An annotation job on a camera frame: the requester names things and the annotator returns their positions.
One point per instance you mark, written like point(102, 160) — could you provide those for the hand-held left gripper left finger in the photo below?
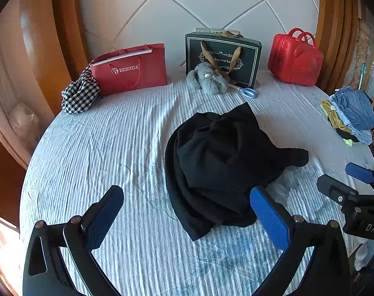
point(102, 222)

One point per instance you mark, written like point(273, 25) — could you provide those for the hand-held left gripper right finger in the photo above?
point(268, 219)

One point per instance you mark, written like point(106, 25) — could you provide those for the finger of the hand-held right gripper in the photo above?
point(334, 189)
point(359, 172)

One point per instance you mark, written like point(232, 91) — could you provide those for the black printed t-shirt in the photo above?
point(221, 160)

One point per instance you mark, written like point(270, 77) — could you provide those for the stack of folded clothes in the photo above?
point(353, 111)

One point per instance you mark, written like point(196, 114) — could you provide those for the striped light blue bedsheet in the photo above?
point(113, 145)

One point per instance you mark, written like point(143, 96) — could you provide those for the brown wooden nightstand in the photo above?
point(5, 175)

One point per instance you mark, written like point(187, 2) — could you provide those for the black white checkered cloth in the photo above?
point(77, 97)

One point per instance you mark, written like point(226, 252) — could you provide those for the clear plastic bag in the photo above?
point(23, 120)

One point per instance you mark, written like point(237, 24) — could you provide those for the small red suitcase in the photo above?
point(294, 58)

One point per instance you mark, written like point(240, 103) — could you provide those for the grey plush toy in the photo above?
point(211, 83)

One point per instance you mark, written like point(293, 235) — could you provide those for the red paper shopping bag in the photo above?
point(128, 74)

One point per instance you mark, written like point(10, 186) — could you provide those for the dark green gift box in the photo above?
point(224, 44)

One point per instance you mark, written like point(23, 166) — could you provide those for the white padded headboard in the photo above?
point(174, 6)

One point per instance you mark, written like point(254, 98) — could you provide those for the wooden bed frame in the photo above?
point(67, 21)

